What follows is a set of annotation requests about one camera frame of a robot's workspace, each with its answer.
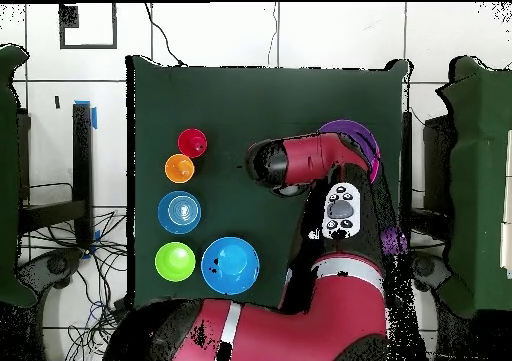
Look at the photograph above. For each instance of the dark square floor frame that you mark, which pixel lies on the dark square floor frame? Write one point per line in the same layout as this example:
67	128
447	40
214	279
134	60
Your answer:
68	17

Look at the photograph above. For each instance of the shallow light blue plastic bowl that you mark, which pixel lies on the shallow light blue plastic bowl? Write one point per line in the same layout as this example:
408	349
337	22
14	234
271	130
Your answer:
179	212

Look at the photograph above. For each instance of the red plastic cup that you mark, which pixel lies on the red plastic cup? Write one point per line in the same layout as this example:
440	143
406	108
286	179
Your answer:
188	139

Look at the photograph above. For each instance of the purple plastic cup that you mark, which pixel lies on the purple plastic cup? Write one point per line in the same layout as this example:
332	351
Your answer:
394	241

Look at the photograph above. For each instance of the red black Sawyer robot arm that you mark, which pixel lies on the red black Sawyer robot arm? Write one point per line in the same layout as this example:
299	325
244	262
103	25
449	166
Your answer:
320	325

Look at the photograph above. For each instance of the large pink plastic bowl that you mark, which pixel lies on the large pink plastic bowl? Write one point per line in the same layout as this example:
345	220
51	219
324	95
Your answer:
376	169

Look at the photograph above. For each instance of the purple plastic bowl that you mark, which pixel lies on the purple plastic bowl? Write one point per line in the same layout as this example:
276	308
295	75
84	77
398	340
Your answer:
348	128

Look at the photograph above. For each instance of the green cloth covered side table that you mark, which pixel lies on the green cloth covered side table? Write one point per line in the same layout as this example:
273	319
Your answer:
476	177
8	177

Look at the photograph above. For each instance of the green plastic bowl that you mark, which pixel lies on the green plastic bowl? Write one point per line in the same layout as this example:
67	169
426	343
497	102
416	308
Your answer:
174	262

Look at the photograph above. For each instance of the dark green tablecloth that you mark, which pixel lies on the dark green tablecloth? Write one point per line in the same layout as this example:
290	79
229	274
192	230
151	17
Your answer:
240	105

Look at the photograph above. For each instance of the large light blue plastic bowl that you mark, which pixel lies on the large light blue plastic bowl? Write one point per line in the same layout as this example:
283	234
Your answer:
230	266

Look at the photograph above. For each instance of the orange plastic cup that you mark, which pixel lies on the orange plastic cup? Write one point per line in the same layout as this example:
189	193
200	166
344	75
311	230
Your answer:
179	168

